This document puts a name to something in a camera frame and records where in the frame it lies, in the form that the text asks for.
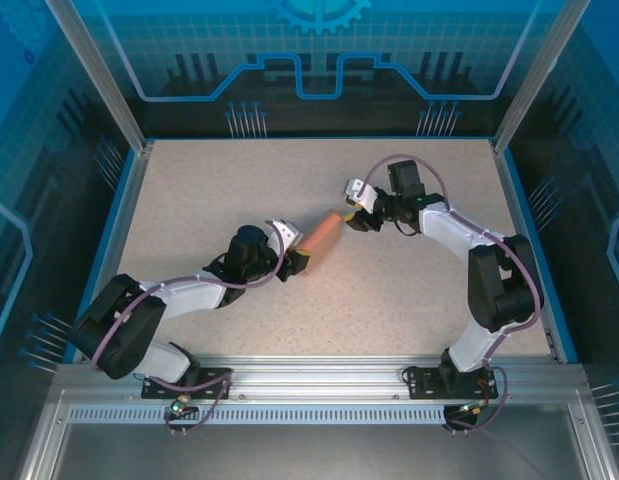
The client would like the pink cardboard paper box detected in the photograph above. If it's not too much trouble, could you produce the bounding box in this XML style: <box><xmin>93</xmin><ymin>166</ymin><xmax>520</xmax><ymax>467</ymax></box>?
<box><xmin>297</xmin><ymin>208</ymin><xmax>344</xmax><ymax>275</ymax></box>

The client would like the right blue table rim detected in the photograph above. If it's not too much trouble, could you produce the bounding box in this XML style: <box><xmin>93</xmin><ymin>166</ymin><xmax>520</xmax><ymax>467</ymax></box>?
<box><xmin>503</xmin><ymin>147</ymin><xmax>580</xmax><ymax>364</ymax></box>

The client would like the blue table rim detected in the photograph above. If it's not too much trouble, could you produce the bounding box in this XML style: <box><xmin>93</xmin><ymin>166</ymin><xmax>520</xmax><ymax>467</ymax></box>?
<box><xmin>62</xmin><ymin>147</ymin><xmax>140</xmax><ymax>364</ymax></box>
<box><xmin>503</xmin><ymin>147</ymin><xmax>580</xmax><ymax>364</ymax></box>

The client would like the left blue table rim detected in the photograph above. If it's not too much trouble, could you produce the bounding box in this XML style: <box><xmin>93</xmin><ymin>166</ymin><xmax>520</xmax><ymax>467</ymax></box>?
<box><xmin>62</xmin><ymin>147</ymin><xmax>140</xmax><ymax>364</ymax></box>

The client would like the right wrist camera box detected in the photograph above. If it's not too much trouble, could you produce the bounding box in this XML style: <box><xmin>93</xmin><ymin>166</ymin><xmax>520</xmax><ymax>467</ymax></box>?
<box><xmin>343</xmin><ymin>177</ymin><xmax>385</xmax><ymax>215</ymax></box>

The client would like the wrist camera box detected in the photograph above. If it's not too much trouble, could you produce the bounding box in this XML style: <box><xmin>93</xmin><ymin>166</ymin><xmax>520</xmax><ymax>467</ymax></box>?
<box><xmin>343</xmin><ymin>177</ymin><xmax>385</xmax><ymax>215</ymax></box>
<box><xmin>265</xmin><ymin>218</ymin><xmax>302</xmax><ymax>251</ymax></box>

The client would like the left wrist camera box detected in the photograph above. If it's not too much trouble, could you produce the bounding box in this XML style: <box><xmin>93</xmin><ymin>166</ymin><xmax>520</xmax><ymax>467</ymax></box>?
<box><xmin>265</xmin><ymin>218</ymin><xmax>302</xmax><ymax>251</ymax></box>

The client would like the aluminium frame rail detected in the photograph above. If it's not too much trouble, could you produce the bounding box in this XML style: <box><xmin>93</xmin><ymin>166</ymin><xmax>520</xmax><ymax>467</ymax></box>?
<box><xmin>53</xmin><ymin>354</ymin><xmax>590</xmax><ymax>401</ymax></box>

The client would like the left aluminium table side rail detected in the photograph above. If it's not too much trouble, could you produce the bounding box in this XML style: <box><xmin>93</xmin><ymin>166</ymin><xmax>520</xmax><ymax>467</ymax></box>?
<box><xmin>77</xmin><ymin>142</ymin><xmax>155</xmax><ymax>364</ymax></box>

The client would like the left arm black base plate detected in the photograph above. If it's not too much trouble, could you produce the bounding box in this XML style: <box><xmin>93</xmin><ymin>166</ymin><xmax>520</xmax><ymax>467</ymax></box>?
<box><xmin>140</xmin><ymin>367</ymin><xmax>234</xmax><ymax>401</ymax></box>

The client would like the slotted grey cable duct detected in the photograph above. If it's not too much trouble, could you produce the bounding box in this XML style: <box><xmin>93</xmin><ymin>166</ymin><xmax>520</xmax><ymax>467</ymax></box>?
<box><xmin>67</xmin><ymin>405</ymin><xmax>448</xmax><ymax>427</ymax></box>

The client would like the left cable connector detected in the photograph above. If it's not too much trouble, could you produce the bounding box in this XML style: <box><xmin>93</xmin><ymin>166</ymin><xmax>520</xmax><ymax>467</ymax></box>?
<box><xmin>169</xmin><ymin>394</ymin><xmax>198</xmax><ymax>417</ymax></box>

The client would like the cable connector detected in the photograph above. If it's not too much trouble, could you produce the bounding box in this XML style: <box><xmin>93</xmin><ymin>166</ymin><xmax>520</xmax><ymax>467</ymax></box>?
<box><xmin>169</xmin><ymin>394</ymin><xmax>198</xmax><ymax>417</ymax></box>
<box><xmin>456</xmin><ymin>399</ymin><xmax>490</xmax><ymax>419</ymax></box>

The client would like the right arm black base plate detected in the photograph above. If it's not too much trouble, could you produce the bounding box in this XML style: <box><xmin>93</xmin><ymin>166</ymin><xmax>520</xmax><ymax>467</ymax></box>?
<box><xmin>402</xmin><ymin>367</ymin><xmax>500</xmax><ymax>401</ymax></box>

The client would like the right aluminium frame post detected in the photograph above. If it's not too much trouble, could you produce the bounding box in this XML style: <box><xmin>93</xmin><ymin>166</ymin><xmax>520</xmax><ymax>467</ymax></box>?
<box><xmin>491</xmin><ymin>0</ymin><xmax>590</xmax><ymax>156</ymax></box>

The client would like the aluminium frame post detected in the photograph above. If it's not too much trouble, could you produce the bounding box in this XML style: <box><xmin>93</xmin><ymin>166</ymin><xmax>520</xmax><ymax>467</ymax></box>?
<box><xmin>43</xmin><ymin>0</ymin><xmax>155</xmax><ymax>154</ymax></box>
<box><xmin>491</xmin><ymin>0</ymin><xmax>590</xmax><ymax>156</ymax></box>

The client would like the right cable connector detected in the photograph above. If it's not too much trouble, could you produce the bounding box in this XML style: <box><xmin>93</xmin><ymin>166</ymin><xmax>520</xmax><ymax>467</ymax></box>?
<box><xmin>456</xmin><ymin>399</ymin><xmax>490</xmax><ymax>419</ymax></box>

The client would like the left aluminium frame post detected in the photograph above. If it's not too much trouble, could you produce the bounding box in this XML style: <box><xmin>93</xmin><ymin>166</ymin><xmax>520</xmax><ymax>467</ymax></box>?
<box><xmin>43</xmin><ymin>0</ymin><xmax>155</xmax><ymax>154</ymax></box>

